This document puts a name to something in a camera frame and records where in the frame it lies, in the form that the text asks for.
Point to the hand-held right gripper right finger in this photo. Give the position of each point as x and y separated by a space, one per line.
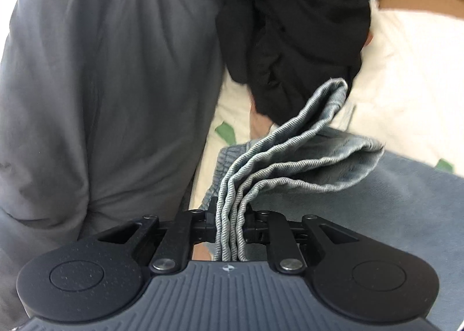
253 226

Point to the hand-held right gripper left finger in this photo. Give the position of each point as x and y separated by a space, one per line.
210 217

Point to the black clothes pile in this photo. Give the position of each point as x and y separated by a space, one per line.
297 37

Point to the bear printed bed sheet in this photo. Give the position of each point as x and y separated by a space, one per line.
409 81

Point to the light blue jeans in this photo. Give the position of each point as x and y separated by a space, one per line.
308 164

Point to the dark grey quilt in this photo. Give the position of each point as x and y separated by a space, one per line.
101 81

